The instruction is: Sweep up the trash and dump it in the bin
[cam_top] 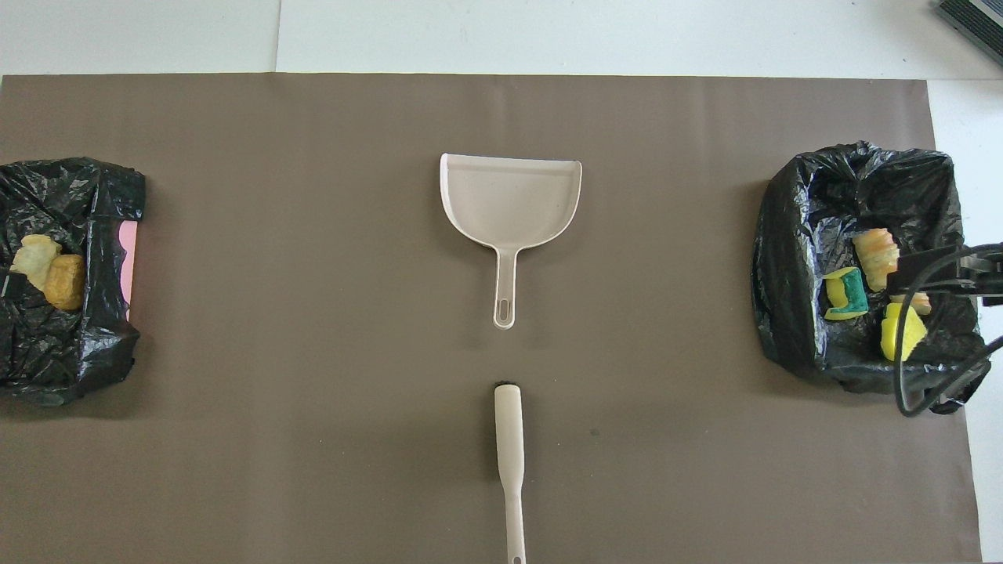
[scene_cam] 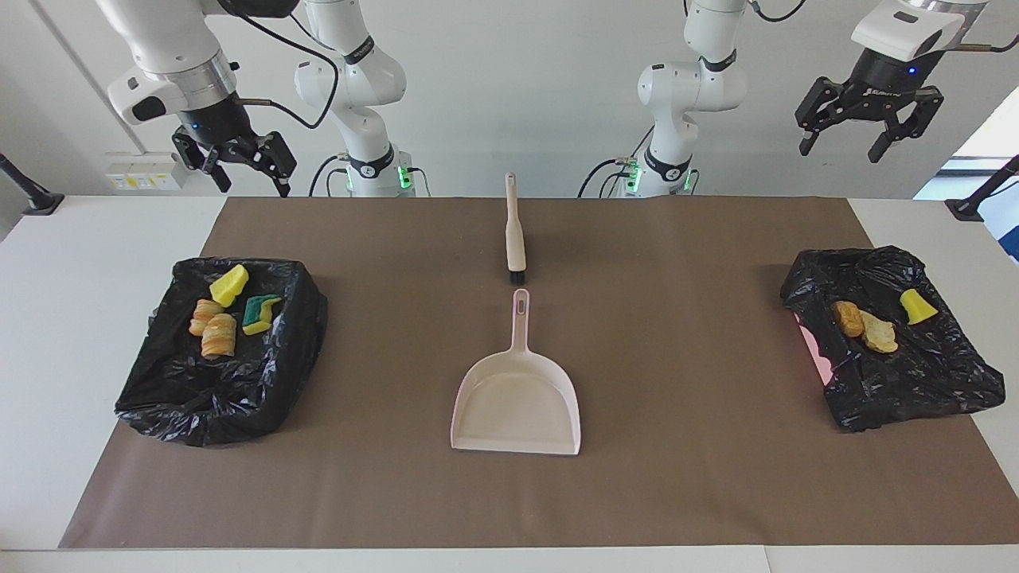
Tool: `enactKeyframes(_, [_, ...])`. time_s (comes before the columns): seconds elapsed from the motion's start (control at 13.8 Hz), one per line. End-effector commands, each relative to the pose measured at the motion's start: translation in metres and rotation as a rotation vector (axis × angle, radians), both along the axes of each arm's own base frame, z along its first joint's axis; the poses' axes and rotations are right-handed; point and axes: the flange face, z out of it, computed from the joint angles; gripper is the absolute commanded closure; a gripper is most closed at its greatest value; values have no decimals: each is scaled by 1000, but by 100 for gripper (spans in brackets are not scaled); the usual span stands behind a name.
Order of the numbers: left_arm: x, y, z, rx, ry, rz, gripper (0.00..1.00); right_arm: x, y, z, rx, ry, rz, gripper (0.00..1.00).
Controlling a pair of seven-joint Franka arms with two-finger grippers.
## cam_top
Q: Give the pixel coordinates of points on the beige brush with black bristles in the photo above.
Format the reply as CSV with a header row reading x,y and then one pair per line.
x,y
509,439

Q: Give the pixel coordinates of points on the yellow sponge wedge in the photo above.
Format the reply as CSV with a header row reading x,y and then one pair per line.
x,y
888,338

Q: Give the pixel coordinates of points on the pink bin with black bag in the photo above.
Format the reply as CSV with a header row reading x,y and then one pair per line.
x,y
47,352

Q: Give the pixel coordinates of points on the small orange striped toy croissant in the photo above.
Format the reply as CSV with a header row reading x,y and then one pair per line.
x,y
915,304

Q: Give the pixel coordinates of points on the large beige toy croissant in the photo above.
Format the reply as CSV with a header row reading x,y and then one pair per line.
x,y
874,254

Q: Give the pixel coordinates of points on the brown toy nugget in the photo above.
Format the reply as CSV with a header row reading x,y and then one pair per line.
x,y
64,283

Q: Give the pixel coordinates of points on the pale beige toy pastry chunk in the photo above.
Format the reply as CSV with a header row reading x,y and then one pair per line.
x,y
35,254

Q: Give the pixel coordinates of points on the brown paper table mat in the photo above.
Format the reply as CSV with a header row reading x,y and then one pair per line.
x,y
392,470

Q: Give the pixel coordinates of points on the notched yellow sponge green backing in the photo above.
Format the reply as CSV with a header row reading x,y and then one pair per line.
x,y
850,298

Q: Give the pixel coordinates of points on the black trash bag lined bin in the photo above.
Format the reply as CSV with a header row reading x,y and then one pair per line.
x,y
799,235

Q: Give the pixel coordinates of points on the dark ribbed device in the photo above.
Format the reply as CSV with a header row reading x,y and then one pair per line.
x,y
975,16

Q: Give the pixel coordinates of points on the beige plastic dustpan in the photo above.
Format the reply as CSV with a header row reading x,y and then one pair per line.
x,y
509,196

